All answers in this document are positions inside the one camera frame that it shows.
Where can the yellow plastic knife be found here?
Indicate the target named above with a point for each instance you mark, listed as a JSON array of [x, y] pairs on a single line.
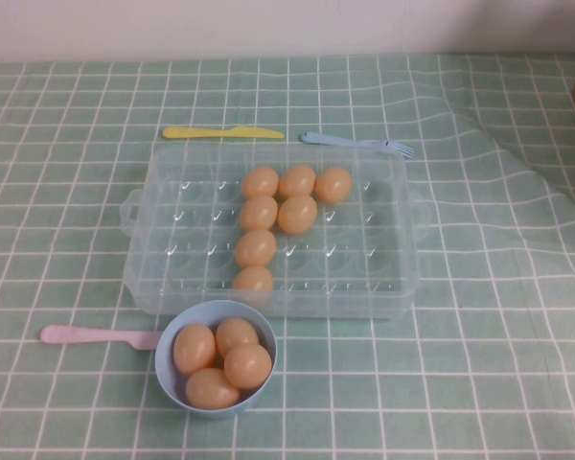
[[206, 132]]

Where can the beige plastic egg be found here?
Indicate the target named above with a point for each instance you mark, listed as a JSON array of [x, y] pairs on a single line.
[[297, 180], [247, 366], [212, 388], [333, 184], [259, 213], [260, 182], [194, 349], [253, 282], [237, 334], [297, 213], [255, 248]]

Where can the transparent plastic egg box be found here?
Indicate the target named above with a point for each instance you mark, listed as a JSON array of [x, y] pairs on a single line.
[[388, 268]]

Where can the green checked tablecloth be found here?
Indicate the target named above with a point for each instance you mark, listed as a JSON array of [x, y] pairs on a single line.
[[460, 335]]

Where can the pink plastic knife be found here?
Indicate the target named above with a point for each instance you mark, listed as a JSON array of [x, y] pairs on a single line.
[[91, 335]]

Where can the light blue bowl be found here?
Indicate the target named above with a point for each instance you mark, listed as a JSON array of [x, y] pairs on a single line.
[[165, 378]]

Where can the blue plastic fork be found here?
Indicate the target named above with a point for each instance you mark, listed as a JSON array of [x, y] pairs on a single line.
[[335, 140]]

